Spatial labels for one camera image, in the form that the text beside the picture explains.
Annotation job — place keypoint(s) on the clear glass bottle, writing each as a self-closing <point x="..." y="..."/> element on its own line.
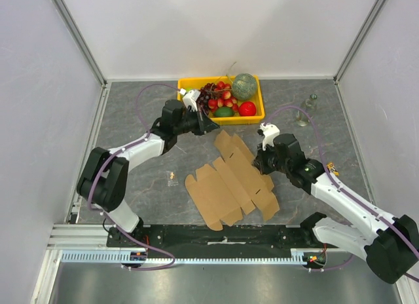
<point x="308" y="108"/>

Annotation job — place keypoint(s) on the red tomato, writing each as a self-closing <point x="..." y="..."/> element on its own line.
<point x="247" y="109"/>

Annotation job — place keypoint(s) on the yellow candy bag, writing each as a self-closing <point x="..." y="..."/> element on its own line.
<point x="332" y="169"/>

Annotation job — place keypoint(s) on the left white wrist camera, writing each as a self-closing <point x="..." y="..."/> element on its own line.
<point x="190" y="98"/>

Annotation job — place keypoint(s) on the green avocado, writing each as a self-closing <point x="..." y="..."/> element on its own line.
<point x="224" y="112"/>

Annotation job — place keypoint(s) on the red cherry bunch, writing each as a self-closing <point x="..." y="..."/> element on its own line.
<point x="228" y="99"/>

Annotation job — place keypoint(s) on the grey slotted cable duct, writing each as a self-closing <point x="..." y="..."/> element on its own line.
<point x="293" y="257"/>

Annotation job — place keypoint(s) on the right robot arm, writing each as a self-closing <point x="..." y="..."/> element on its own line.
<point x="388" y="245"/>

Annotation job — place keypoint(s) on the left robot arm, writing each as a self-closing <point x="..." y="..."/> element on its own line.
<point x="104" y="177"/>

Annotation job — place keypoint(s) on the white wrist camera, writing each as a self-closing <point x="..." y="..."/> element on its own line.
<point x="190" y="98"/>
<point x="269" y="132"/>

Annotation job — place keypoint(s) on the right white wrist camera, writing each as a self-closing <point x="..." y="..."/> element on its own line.
<point x="269" y="132"/>

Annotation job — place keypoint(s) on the green netted melon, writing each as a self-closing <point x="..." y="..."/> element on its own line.
<point x="244" y="86"/>

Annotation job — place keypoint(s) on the brown cardboard box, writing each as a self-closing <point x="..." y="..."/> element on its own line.
<point x="231" y="186"/>

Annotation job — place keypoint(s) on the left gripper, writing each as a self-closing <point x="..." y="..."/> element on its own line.
<point x="205" y="124"/>

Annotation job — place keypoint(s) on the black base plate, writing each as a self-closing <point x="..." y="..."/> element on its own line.
<point x="169" y="237"/>

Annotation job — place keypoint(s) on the yellow plastic tray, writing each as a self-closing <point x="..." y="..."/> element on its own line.
<point x="257" y="99"/>

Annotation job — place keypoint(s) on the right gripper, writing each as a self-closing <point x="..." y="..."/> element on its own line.
<point x="262" y="163"/>

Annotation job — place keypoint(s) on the small clear snack wrapper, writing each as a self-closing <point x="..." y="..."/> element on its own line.
<point x="171" y="179"/>

